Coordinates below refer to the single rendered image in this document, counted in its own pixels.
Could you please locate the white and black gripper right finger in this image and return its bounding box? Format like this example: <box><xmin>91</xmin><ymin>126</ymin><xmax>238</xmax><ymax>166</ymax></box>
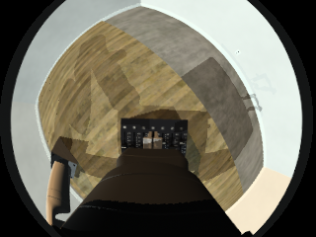
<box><xmin>153</xmin><ymin>131</ymin><xmax>163</xmax><ymax>149</ymax></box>

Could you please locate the black lighting desk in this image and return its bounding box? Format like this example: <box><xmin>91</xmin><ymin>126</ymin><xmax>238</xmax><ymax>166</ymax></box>
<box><xmin>120</xmin><ymin>118</ymin><xmax>188</xmax><ymax>157</ymax></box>

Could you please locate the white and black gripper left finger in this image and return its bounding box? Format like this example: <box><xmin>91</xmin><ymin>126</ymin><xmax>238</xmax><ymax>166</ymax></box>
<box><xmin>143</xmin><ymin>131</ymin><xmax>153</xmax><ymax>149</ymax></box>

